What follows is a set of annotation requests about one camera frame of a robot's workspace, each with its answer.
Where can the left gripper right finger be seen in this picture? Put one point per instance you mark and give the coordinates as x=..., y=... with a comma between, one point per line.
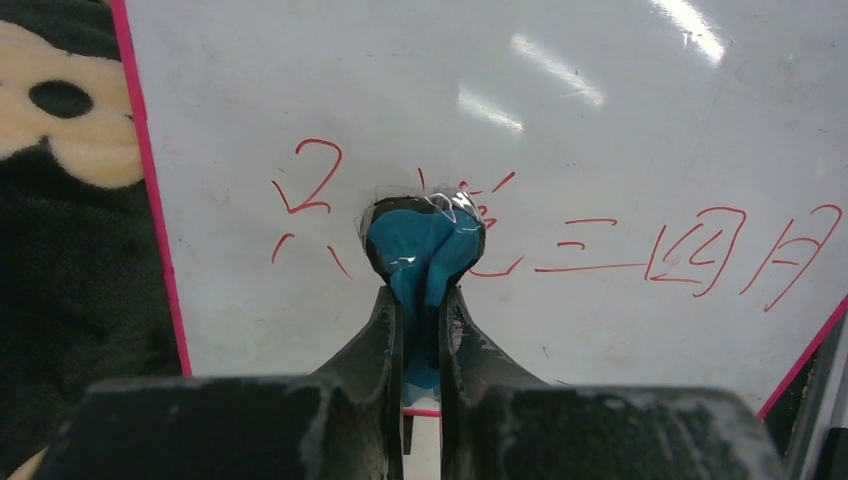
x=499, y=421

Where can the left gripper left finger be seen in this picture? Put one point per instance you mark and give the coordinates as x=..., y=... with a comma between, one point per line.
x=343, y=421

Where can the blue whiteboard eraser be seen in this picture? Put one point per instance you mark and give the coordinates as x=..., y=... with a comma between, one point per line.
x=421, y=245

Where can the pink framed whiteboard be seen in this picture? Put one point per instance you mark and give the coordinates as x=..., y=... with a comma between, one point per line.
x=664, y=182

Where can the black floral plush blanket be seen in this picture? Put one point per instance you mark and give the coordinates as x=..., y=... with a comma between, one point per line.
x=82, y=288

